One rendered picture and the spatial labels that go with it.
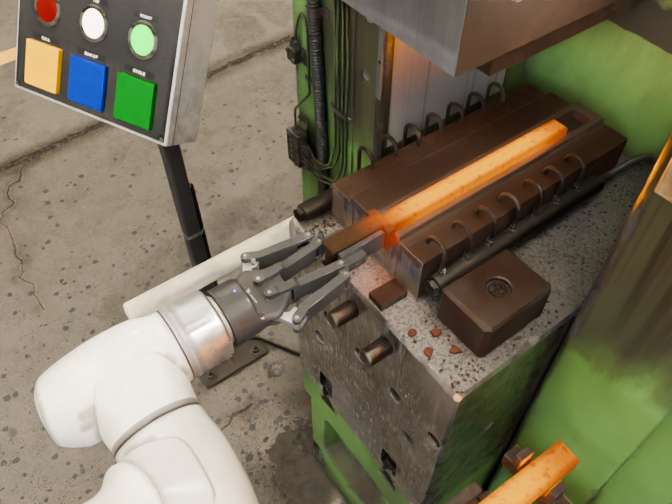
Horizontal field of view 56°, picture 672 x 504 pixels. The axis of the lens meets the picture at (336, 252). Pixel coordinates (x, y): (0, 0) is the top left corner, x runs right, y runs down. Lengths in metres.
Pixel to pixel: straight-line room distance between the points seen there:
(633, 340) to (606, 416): 0.16
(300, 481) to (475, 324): 1.02
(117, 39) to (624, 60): 0.79
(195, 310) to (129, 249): 1.52
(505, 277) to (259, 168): 1.69
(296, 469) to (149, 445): 1.10
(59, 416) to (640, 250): 0.64
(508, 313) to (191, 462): 0.41
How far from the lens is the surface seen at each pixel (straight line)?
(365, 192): 0.89
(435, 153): 0.97
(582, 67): 1.16
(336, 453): 1.58
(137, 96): 1.06
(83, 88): 1.14
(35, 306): 2.19
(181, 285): 1.26
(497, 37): 0.64
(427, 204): 0.86
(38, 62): 1.21
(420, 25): 0.64
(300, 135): 1.23
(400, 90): 1.01
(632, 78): 1.12
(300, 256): 0.79
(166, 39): 1.03
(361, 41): 0.99
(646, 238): 0.75
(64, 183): 2.55
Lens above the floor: 1.62
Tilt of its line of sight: 50 degrees down
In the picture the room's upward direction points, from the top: straight up
